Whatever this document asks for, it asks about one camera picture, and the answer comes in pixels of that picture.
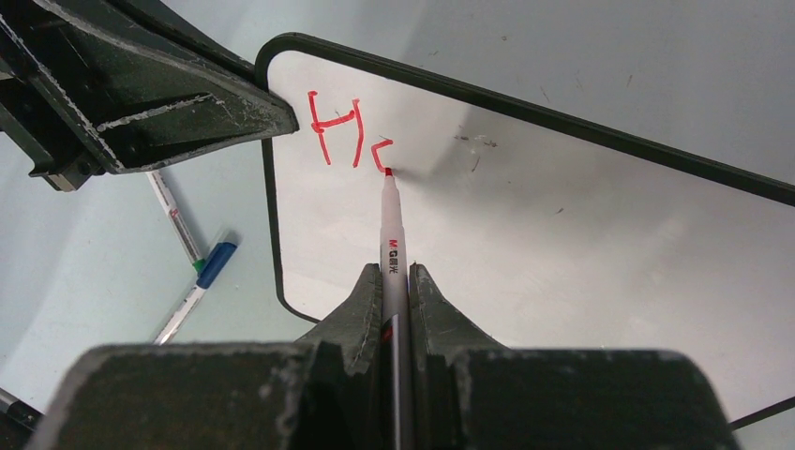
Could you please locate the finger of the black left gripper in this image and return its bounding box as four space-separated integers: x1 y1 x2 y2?
110 0 255 83
1 1 298 191

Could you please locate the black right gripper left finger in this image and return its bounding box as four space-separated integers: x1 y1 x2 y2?
28 263 383 449

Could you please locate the white whiteboard black frame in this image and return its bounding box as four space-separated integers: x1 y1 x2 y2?
255 33 794 422

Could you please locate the blue whiteboard marker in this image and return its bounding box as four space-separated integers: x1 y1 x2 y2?
154 241 238 345

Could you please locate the red whiteboard marker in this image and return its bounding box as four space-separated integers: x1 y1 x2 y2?
380 168 415 449

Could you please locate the green whiteboard marker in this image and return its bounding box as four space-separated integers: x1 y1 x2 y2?
146 170 204 273

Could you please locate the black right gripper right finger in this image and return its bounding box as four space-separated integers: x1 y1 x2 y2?
409 263 738 449

